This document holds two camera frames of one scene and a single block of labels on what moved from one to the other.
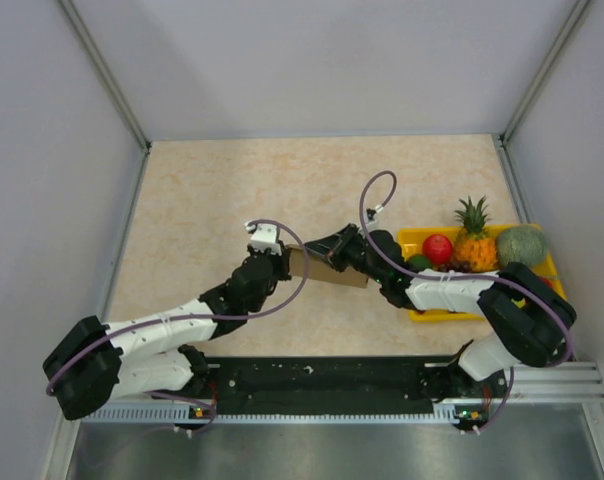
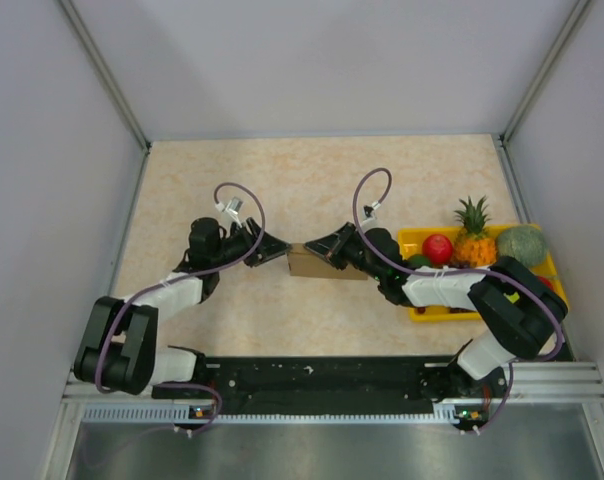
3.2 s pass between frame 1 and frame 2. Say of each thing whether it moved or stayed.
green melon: stayed
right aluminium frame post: stayed
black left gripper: moved
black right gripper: stayed
